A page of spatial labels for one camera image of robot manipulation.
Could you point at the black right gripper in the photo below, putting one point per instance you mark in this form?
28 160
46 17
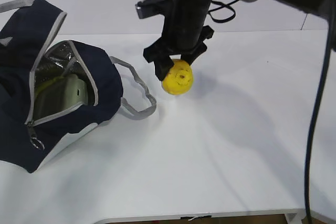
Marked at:
160 52

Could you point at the yellow lemon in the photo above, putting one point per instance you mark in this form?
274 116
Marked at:
179 79

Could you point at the green lid glass container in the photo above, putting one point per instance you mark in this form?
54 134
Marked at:
60 96

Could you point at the yellow banana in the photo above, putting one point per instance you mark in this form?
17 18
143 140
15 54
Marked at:
46 84

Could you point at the navy blue lunch bag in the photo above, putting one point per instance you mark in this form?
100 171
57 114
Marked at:
29 57

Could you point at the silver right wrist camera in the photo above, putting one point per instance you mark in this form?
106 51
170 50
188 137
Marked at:
149 8

